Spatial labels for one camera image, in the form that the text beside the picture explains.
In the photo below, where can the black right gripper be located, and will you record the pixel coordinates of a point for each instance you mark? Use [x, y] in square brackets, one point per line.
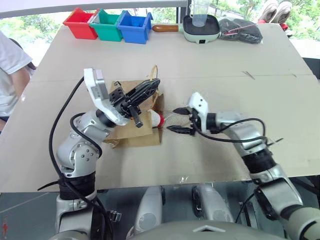
[194, 121]

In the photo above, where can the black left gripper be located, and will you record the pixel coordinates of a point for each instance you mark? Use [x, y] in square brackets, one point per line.
[119, 100]

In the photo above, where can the brown paper bag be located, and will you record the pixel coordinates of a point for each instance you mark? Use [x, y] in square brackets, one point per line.
[140, 135]

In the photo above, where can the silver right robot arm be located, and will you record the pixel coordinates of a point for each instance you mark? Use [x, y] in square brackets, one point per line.
[260, 155]

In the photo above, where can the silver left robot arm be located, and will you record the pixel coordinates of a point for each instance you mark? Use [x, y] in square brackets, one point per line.
[80, 152]

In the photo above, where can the white and red plush toy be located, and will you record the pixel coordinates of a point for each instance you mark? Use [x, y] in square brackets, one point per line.
[157, 118]

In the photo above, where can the black bag in plastic wrap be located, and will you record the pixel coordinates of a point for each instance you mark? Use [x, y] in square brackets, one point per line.
[240, 30]

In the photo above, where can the blue plastic bin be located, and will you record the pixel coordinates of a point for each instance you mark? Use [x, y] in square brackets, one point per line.
[132, 31]

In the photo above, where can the green plastic bin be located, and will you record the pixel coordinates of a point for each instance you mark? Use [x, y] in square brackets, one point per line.
[107, 28]

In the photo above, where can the silver rounded robot leg cover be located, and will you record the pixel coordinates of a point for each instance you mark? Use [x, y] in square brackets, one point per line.
[212, 205]
[148, 210]

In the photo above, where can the clear measuring cup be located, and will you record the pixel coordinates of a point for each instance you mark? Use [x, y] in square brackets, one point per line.
[200, 13]

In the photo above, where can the red plastic bin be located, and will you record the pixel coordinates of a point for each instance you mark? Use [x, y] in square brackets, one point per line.
[80, 25]

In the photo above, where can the grey robot torso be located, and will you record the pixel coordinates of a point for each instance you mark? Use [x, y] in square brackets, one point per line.
[190, 231]

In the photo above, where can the person in white shirt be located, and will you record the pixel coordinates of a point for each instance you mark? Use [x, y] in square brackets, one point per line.
[10, 75]

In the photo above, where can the grey sneaker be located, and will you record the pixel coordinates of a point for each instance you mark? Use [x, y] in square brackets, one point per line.
[268, 11]
[283, 12]

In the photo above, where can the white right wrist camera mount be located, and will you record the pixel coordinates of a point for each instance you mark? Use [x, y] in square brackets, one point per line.
[200, 105]

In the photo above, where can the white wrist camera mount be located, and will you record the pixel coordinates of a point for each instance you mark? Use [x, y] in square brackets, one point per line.
[98, 92]
[200, 105]

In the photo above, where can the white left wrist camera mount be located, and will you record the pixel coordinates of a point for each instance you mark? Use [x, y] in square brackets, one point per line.
[98, 92]

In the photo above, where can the grey window frame bar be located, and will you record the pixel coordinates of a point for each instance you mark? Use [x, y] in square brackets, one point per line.
[87, 7]

